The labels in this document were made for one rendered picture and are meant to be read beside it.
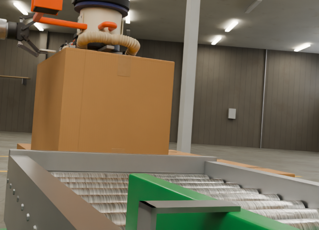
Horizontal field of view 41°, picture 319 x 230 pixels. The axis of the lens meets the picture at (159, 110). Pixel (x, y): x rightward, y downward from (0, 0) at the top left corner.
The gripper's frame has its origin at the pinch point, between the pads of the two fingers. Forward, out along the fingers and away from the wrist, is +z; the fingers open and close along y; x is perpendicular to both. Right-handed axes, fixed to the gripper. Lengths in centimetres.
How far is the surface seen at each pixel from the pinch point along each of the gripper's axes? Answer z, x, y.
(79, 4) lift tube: 4.0, 31.0, -8.1
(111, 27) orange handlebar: 14.5, 41.2, 1.1
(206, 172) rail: 44, 67, 52
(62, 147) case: -4, 56, 46
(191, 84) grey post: 198, -243, -11
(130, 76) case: 18, 56, 20
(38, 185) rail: -20, 121, 48
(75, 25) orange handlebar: 2.8, 31.7, 0.5
